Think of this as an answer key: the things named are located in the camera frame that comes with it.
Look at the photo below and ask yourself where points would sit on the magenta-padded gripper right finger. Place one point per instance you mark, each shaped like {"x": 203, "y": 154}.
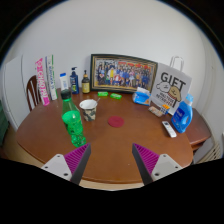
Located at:
{"x": 146, "y": 159}

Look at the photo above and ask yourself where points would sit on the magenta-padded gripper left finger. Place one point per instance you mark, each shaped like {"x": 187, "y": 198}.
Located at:
{"x": 78, "y": 159}

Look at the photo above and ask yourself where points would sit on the green plastic drink bottle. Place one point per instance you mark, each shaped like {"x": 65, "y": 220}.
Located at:
{"x": 73, "y": 125}

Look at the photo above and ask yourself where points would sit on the white remote control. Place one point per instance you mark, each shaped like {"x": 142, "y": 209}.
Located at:
{"x": 169, "y": 129}

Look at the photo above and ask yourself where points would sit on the flat round red coaster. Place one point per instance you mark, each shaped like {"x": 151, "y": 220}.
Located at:
{"x": 116, "y": 121}

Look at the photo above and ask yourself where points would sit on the small patterned snack packet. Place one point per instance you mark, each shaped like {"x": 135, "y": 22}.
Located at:
{"x": 155, "y": 111}

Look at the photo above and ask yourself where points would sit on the camouflage print paper cup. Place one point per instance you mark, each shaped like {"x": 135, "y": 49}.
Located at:
{"x": 89, "y": 111}

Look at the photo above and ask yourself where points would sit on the blue detergent bottle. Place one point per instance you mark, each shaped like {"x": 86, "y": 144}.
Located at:
{"x": 181, "y": 116}

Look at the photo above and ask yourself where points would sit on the blue tissue pack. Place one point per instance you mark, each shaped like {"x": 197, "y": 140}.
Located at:
{"x": 141, "y": 97}

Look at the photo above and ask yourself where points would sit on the thin stirring stick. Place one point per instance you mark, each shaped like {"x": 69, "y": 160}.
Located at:
{"x": 98, "y": 99}

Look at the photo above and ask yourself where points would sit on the white radiator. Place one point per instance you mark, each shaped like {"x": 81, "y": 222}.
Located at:
{"x": 213, "y": 153}

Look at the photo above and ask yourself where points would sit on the small green packet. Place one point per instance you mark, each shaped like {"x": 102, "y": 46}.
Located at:
{"x": 103, "y": 94}
{"x": 116, "y": 96}

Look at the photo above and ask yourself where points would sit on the amber pump bottle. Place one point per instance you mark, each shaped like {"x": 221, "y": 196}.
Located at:
{"x": 86, "y": 85}

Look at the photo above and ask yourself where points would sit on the dark blue pump bottle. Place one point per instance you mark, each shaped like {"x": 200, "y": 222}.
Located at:
{"x": 74, "y": 84}

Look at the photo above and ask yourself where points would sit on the white paper gift bag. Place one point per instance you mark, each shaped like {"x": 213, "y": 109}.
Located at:
{"x": 171, "y": 86}

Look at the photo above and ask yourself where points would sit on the white tube blue cap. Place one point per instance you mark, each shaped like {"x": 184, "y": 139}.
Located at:
{"x": 64, "y": 82}

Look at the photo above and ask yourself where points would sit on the brown wooden chair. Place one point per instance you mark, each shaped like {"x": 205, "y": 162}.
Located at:
{"x": 32, "y": 95}

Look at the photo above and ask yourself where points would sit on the long white green box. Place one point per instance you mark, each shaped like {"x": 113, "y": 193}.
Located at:
{"x": 52, "y": 78}

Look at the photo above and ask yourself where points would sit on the long pink white box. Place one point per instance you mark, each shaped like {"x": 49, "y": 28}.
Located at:
{"x": 42, "y": 81}

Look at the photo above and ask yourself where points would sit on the framed group photo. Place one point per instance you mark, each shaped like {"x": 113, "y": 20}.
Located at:
{"x": 123, "y": 73}

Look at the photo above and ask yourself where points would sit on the white flat panel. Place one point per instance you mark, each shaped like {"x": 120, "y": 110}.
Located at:
{"x": 15, "y": 93}

